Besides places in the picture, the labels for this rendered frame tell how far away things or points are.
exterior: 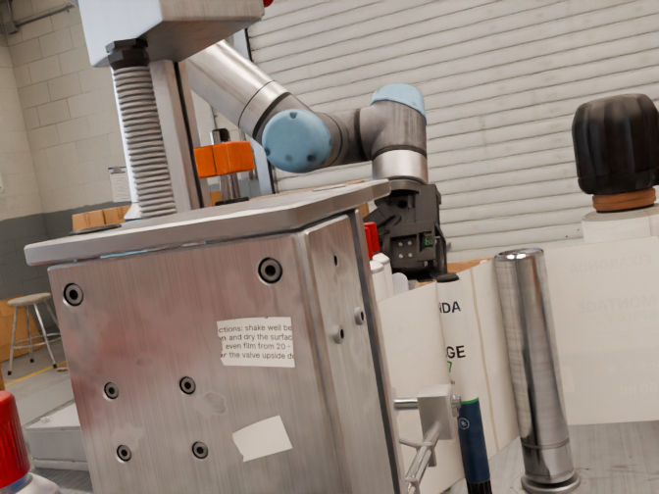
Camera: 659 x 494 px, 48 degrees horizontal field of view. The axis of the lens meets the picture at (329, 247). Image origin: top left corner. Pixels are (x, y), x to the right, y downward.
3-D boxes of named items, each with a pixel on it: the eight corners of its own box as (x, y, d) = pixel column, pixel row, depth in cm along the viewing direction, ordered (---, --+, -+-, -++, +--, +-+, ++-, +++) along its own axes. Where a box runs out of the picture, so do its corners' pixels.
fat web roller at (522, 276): (581, 496, 55) (548, 252, 53) (519, 497, 57) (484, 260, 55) (581, 469, 59) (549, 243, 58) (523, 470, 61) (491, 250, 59)
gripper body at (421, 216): (434, 263, 88) (430, 173, 92) (367, 271, 91) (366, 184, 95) (448, 283, 94) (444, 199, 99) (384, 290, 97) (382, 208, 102)
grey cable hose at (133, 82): (179, 290, 61) (131, 35, 59) (144, 294, 62) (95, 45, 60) (200, 281, 64) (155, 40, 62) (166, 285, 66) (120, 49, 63)
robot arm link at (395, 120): (373, 115, 108) (430, 105, 106) (373, 180, 104) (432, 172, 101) (359, 84, 101) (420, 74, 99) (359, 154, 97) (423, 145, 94)
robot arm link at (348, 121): (271, 117, 98) (350, 104, 95) (296, 118, 109) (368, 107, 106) (279, 175, 99) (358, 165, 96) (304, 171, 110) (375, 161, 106)
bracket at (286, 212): (295, 228, 24) (290, 199, 23) (22, 267, 27) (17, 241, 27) (392, 193, 36) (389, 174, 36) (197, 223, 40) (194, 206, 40)
